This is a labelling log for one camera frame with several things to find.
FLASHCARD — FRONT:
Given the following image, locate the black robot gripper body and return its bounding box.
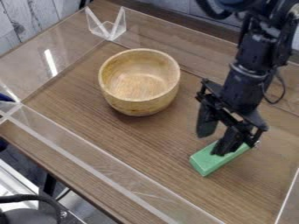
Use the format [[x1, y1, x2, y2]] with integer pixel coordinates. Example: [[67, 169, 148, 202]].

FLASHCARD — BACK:
[[195, 79, 268, 147]]

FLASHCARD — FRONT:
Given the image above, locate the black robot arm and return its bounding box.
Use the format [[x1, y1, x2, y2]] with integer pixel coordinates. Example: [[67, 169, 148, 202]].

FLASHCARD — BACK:
[[195, 0, 299, 156]]

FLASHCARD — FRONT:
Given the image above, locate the light wooden bowl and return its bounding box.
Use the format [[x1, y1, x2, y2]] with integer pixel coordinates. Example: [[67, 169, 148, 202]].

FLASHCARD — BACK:
[[97, 48, 181, 116]]

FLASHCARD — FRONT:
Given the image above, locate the black table leg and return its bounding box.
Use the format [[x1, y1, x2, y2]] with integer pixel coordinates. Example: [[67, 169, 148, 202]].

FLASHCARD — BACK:
[[43, 174, 57, 196]]

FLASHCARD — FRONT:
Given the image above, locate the clear acrylic tray enclosure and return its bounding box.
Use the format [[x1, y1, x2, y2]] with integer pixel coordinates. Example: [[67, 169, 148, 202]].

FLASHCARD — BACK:
[[0, 0, 299, 224]]

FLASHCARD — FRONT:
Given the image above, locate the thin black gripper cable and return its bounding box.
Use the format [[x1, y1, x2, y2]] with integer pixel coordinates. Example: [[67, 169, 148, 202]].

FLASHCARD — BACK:
[[262, 71, 287, 105]]

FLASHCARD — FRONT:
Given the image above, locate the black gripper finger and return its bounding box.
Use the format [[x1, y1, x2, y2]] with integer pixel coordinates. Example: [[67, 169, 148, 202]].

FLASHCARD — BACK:
[[210, 126, 244, 156], [196, 101, 219, 138]]

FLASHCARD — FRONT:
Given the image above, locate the black cable lower left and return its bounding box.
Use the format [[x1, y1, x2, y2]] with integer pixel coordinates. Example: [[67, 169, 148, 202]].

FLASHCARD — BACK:
[[0, 194, 65, 224]]

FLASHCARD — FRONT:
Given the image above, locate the green rectangular block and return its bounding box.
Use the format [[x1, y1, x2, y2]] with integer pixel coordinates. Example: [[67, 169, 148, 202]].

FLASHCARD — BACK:
[[189, 142, 250, 177]]

